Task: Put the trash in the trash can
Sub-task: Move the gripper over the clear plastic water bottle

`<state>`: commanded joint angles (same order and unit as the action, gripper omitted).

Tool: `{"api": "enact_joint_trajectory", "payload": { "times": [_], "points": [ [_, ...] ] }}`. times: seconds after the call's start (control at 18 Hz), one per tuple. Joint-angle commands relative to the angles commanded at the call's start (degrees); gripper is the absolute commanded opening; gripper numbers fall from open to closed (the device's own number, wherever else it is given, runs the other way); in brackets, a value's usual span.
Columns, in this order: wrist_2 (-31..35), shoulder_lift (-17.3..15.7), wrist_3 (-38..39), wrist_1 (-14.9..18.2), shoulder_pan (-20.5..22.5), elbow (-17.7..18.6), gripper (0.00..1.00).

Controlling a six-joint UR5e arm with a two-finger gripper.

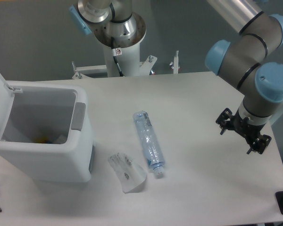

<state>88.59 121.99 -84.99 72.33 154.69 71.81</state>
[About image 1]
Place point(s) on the white trash can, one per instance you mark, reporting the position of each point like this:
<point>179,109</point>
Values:
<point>45,130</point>

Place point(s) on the crushed clear plastic bottle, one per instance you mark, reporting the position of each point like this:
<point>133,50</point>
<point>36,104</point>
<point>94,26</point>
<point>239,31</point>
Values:
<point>149,142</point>

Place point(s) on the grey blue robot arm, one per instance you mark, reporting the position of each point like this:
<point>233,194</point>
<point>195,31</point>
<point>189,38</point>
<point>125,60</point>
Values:
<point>240,64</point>

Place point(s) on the yellow trash in can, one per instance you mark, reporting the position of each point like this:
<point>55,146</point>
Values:
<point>43,140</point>

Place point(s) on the white clamp bracket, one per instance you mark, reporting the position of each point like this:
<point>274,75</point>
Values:
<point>174,65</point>

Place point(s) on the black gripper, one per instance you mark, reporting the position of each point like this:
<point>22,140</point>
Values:
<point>257,142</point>

